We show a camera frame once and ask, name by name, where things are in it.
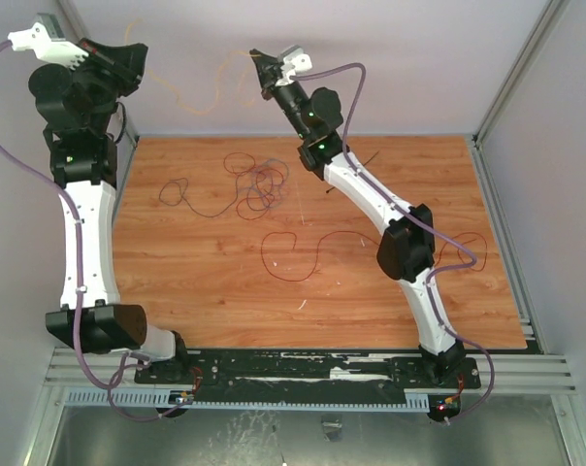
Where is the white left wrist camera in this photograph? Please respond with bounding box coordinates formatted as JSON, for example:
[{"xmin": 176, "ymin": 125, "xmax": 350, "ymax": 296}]
[{"xmin": 8, "ymin": 14, "xmax": 89, "ymax": 70}]

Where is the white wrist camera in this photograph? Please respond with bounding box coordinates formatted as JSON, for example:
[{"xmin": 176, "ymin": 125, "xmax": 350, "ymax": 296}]
[
  {"xmin": 8, "ymin": 14, "xmax": 89, "ymax": 70},
  {"xmin": 277, "ymin": 45, "xmax": 313, "ymax": 85}
]

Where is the dark purple wire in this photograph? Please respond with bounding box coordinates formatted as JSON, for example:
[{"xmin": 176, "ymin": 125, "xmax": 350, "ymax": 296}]
[{"xmin": 158, "ymin": 164, "xmax": 255, "ymax": 218}]

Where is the black zip tie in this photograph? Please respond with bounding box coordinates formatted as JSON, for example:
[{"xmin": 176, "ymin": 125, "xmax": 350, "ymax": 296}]
[{"xmin": 325, "ymin": 150, "xmax": 380, "ymax": 194}]

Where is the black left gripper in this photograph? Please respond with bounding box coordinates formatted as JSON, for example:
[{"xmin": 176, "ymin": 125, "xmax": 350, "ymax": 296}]
[{"xmin": 66, "ymin": 37, "xmax": 147, "ymax": 134}]

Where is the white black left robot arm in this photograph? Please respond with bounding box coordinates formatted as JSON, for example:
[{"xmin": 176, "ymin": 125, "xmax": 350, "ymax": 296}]
[{"xmin": 28, "ymin": 39, "xmax": 191, "ymax": 383}]

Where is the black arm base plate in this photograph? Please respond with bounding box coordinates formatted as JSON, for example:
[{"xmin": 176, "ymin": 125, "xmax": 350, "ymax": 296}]
[{"xmin": 134, "ymin": 349, "xmax": 481, "ymax": 406}]

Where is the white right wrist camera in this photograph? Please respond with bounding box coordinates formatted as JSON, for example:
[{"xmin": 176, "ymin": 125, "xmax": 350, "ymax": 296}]
[{"xmin": 277, "ymin": 45, "xmax": 313, "ymax": 85}]

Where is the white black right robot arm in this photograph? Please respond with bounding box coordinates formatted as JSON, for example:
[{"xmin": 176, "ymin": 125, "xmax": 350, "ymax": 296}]
[{"xmin": 249, "ymin": 47, "xmax": 465, "ymax": 386}]

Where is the grey slotted cable duct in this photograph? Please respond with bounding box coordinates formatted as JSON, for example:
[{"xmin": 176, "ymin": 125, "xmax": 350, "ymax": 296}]
[{"xmin": 63, "ymin": 386, "xmax": 431, "ymax": 413}]

